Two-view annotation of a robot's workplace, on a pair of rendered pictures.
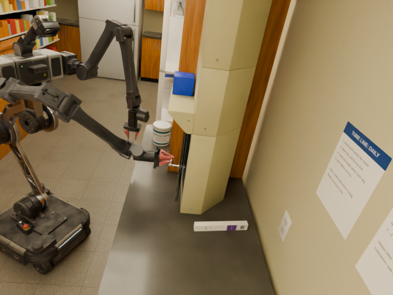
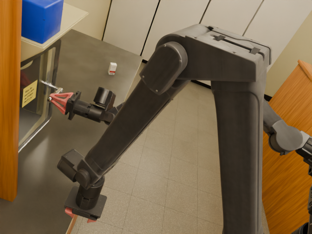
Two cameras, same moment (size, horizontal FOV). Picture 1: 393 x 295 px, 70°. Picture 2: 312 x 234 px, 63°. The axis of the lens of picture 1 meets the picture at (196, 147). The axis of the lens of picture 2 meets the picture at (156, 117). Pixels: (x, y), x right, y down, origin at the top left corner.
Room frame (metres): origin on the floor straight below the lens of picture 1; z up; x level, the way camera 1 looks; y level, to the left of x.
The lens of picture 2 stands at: (1.93, 0.48, 1.84)
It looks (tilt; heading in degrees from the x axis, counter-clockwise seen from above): 36 degrees down; 179
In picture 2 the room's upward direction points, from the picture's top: 25 degrees clockwise
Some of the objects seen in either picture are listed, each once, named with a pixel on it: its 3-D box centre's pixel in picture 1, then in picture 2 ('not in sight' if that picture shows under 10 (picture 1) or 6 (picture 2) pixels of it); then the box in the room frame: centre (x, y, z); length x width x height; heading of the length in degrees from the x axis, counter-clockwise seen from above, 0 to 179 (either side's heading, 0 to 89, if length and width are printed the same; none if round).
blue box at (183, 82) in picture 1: (183, 83); (33, 13); (1.36, 0.12, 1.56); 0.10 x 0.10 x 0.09; 6
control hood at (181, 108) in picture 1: (181, 108); (49, 35); (1.26, 0.10, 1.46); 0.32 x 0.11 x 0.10; 6
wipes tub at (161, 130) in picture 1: (161, 133); not in sight; (1.82, 0.27, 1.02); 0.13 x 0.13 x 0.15
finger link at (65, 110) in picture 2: (165, 157); (62, 100); (1.21, 0.15, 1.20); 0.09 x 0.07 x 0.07; 96
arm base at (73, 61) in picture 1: (75, 65); not in sight; (1.69, 0.82, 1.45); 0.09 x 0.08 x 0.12; 160
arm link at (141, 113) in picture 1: (139, 110); (81, 167); (1.52, 0.37, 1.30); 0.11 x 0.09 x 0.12; 70
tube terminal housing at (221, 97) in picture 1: (213, 137); not in sight; (1.28, -0.08, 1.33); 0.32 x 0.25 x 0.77; 6
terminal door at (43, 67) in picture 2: (182, 156); (32, 101); (1.27, 0.07, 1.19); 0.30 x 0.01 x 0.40; 1
